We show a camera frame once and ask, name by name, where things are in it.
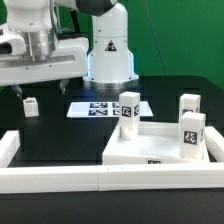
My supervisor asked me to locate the white square table top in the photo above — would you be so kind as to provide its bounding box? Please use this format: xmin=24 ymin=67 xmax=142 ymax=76
xmin=102 ymin=122 xmax=210 ymax=165

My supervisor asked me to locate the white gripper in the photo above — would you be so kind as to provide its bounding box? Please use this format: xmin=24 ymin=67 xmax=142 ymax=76
xmin=0 ymin=37 xmax=89 ymax=98

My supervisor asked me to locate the white marker sheet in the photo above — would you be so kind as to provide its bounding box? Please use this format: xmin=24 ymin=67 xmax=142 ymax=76
xmin=67 ymin=101 xmax=153 ymax=118

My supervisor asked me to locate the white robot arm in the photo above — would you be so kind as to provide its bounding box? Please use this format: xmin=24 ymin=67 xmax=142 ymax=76
xmin=0 ymin=0 xmax=139 ymax=94

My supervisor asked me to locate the black cable bundle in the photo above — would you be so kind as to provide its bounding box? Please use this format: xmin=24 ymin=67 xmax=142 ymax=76
xmin=143 ymin=0 xmax=168 ymax=77

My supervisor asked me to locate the white U-shaped obstacle fence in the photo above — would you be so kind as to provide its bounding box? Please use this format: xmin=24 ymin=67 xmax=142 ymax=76
xmin=0 ymin=130 xmax=224 ymax=194

